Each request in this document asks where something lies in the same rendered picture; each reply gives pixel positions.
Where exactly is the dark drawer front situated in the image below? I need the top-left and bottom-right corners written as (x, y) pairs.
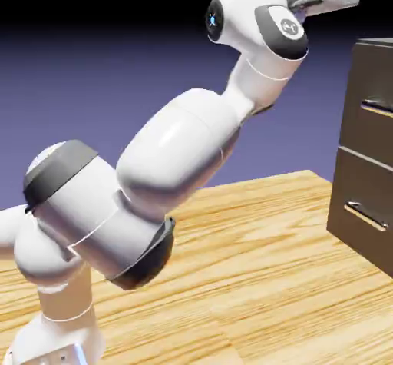
top-left (327, 146), bottom-right (393, 267)
top-left (338, 42), bottom-right (393, 168)

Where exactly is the dark wooden cabinet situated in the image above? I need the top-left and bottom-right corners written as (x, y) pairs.
top-left (326, 37), bottom-right (393, 270)

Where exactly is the metal drawer handle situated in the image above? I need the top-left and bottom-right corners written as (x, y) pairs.
top-left (343, 201), bottom-right (389, 233)
top-left (361, 98), bottom-right (393, 115)

